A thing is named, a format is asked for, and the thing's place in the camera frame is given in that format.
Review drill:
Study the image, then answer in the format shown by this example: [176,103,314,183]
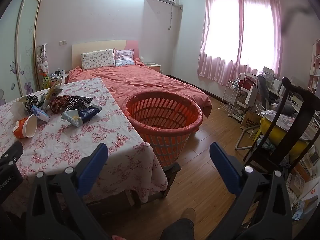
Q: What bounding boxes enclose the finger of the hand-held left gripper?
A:
[0,141,24,167]

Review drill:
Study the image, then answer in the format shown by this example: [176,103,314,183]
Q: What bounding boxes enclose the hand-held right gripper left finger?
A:
[25,142,109,240]

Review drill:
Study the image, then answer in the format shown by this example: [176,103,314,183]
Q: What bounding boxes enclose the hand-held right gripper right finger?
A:
[207,142,294,240]

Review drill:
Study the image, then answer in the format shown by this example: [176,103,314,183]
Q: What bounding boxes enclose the orange plastic laundry basket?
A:
[122,91,203,171]

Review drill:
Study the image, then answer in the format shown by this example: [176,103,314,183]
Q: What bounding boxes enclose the reddish brown patterned cloth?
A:
[49,95,73,114]

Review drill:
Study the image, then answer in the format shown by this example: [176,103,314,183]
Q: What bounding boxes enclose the orange and white paper cup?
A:
[12,114,38,139]

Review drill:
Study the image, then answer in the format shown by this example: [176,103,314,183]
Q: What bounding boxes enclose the pink floral tablecloth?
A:
[0,77,168,205]

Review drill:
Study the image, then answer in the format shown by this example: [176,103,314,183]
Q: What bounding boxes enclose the cream white garment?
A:
[11,100,32,119]

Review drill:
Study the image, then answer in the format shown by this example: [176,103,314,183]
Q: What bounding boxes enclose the blue and white tissue packet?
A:
[30,105,50,122]

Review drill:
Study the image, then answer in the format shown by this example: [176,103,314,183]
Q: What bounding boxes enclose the light blue crumpled wrapper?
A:
[61,109,85,128]

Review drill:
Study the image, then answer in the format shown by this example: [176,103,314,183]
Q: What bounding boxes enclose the brown printed paper bag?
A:
[240,110,261,133]

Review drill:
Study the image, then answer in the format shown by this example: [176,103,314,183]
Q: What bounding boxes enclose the dark blue crumpled wrapper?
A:
[79,104,102,121]

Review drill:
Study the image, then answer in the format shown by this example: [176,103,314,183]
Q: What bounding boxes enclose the dark wooden stand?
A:
[160,162,181,198]

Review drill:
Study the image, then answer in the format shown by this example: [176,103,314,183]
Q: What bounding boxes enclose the black daisy print cloth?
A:
[25,94,40,112]

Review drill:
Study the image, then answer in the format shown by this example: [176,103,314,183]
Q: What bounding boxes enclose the brown shoe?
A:
[181,207,196,221]

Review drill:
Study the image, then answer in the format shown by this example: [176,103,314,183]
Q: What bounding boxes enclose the black and white checkered cloth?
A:
[65,96,93,111]

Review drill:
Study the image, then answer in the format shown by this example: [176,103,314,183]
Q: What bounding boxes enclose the yellow and white snack bag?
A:
[41,76,65,110]

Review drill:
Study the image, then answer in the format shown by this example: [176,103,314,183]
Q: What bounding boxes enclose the person's leg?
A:
[160,218,195,240]

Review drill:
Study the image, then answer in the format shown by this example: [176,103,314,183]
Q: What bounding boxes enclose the pink nightstand with mugs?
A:
[50,69,70,83]

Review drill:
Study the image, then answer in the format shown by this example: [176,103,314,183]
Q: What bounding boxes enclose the white box with orange dot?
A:
[299,180,320,208]

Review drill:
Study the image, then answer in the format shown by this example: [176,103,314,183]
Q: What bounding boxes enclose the clear tube of plush toys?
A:
[37,44,51,89]

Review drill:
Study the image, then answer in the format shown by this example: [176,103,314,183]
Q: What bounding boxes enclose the dark wooden chair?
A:
[244,77,320,173]

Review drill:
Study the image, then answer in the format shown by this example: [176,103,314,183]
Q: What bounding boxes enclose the cluttered desk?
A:
[260,66,304,112]

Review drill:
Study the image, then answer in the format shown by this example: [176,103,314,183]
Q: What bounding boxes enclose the coral duvet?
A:
[68,64,212,118]

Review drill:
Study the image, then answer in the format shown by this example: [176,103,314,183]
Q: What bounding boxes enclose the flower print sliding wardrobe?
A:
[0,0,42,105]

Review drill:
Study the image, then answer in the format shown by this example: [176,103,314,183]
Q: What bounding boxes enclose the white floral pillow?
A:
[81,49,116,70]

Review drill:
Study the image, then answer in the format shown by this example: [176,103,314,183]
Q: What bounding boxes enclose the pink striped pillow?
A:
[114,49,135,67]

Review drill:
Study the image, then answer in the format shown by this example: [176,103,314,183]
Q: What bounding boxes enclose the beige and pink headboard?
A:
[72,40,139,70]

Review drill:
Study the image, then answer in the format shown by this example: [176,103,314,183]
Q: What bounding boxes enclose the pink curtain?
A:
[239,0,283,80]
[197,0,244,85]

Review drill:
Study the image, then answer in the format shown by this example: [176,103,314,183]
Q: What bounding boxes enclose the white metal tube frame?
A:
[235,124,259,151]

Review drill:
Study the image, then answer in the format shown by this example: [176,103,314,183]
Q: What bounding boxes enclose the white wire rack cart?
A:
[226,79,248,120]

